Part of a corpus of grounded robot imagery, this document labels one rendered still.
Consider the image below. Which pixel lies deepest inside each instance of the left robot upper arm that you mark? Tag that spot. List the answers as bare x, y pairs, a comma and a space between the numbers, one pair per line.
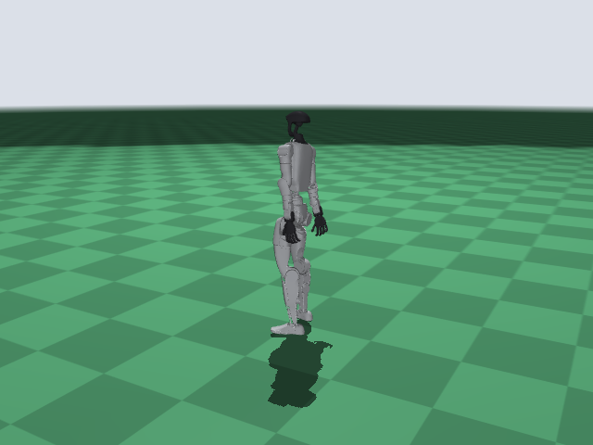
285, 153

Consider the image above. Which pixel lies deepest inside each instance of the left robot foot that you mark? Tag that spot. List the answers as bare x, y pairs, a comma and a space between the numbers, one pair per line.
287, 329

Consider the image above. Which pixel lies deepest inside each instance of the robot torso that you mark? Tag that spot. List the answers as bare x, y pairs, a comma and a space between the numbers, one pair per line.
301, 162

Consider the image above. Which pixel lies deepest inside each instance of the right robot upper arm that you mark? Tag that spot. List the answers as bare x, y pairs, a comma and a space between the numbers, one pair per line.
313, 169

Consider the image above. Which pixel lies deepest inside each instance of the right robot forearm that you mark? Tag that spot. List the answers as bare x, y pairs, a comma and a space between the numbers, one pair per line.
313, 197

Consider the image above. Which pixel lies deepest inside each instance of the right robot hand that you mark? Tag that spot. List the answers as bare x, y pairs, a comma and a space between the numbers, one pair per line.
319, 223

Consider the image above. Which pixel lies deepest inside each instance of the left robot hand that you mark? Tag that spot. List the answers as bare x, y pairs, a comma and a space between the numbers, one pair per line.
290, 230

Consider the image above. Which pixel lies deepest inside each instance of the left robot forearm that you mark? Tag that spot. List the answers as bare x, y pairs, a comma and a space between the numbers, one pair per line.
286, 194

